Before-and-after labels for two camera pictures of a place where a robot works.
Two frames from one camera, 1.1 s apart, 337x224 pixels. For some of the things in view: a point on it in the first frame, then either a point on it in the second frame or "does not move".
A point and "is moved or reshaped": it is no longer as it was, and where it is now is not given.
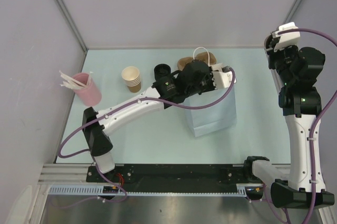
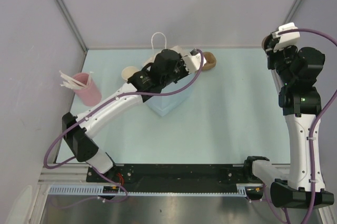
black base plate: x=172 y=175 does not move
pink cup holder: x=91 y=95 does not move
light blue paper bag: x=205 y=120 is moved or reshaped
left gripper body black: x=207 y=84 to x=180 y=71
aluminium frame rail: x=66 y=174 does not move
